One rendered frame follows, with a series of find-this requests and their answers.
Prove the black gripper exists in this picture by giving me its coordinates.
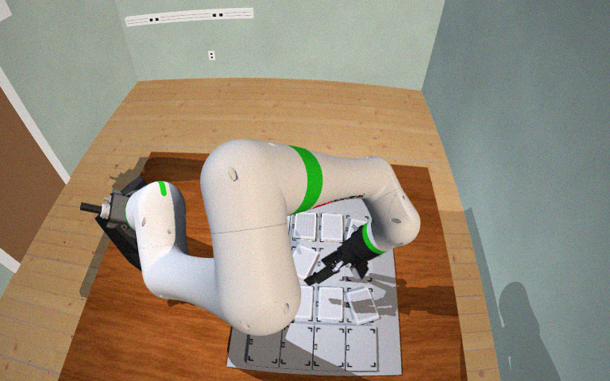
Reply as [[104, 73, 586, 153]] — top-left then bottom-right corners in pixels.
[[304, 238, 363, 286]]

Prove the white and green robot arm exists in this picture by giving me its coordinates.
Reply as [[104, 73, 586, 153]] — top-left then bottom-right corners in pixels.
[[80, 139, 420, 336]]

